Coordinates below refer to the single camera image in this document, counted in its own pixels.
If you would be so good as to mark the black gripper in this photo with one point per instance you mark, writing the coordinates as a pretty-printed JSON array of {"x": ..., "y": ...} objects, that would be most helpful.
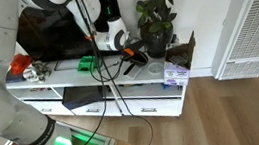
[{"x": 137, "y": 45}]

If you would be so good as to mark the black pouch with white trim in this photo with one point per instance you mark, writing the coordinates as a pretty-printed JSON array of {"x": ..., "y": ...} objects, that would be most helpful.
[{"x": 139, "y": 61}]

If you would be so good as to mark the green lunchbox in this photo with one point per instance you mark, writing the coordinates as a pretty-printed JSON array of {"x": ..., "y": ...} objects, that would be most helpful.
[{"x": 85, "y": 64}]

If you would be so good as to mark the glossy black plant pot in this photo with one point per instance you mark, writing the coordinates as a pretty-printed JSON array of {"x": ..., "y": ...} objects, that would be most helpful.
[{"x": 155, "y": 42}]

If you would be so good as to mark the white round plastic lid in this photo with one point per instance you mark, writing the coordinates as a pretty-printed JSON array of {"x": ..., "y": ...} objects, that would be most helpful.
[{"x": 155, "y": 68}]

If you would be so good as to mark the clear plastic packaging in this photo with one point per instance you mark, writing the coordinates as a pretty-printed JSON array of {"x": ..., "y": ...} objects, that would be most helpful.
[{"x": 177, "y": 59}]

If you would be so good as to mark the Kirkland cardboard box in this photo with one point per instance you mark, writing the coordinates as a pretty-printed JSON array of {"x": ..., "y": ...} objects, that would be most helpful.
[{"x": 177, "y": 74}]

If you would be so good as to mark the green leafy plant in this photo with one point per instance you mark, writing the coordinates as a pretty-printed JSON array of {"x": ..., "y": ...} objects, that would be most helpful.
[{"x": 158, "y": 8}]

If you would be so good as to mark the white TV cabinet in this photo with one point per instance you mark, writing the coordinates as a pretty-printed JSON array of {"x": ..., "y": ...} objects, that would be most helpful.
[{"x": 69, "y": 77}]

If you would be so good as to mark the black flat screen television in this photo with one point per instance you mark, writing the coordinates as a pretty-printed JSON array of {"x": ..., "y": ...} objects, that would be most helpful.
[{"x": 47, "y": 36}]

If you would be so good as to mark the grey white striped cloth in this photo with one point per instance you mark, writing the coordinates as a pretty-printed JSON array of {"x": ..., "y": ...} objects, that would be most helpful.
[{"x": 35, "y": 73}]

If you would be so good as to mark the red plastic object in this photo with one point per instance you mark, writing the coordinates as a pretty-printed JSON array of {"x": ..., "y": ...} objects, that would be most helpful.
[{"x": 20, "y": 62}]

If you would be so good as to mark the dark grey box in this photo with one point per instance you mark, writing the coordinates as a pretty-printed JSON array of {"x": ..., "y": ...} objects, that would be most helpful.
[{"x": 13, "y": 78}]

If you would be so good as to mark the thin metal TV stand frame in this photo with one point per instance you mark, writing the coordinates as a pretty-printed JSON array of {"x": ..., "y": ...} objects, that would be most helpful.
[{"x": 65, "y": 70}]

